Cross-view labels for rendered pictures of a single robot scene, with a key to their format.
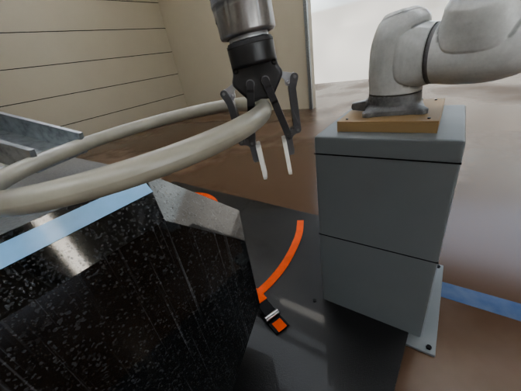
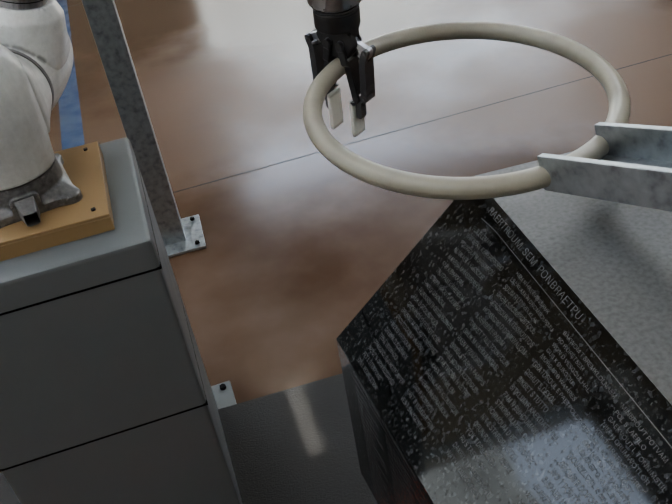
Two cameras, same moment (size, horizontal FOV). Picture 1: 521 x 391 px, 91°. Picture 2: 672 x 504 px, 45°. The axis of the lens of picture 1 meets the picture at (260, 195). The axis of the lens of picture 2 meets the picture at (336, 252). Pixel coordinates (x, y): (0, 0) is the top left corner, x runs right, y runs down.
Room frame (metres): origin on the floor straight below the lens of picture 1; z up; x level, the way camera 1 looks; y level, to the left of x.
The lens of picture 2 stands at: (1.49, 0.73, 1.54)
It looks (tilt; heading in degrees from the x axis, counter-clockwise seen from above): 37 degrees down; 220
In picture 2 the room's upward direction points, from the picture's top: 10 degrees counter-clockwise
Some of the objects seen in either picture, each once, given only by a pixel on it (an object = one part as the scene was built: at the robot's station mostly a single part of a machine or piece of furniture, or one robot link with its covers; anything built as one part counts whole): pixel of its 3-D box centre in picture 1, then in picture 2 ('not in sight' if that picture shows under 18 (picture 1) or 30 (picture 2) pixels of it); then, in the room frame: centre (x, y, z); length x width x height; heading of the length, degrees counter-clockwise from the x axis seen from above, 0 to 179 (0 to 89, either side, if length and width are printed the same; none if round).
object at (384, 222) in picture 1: (383, 217); (98, 367); (0.85, -0.49, 0.40); 0.50 x 0.50 x 0.80; 51
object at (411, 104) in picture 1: (387, 101); (18, 186); (0.86, -0.47, 0.86); 0.22 x 0.18 x 0.06; 62
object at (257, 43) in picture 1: (255, 70); (338, 30); (0.47, -0.03, 1.04); 0.08 x 0.07 x 0.09; 84
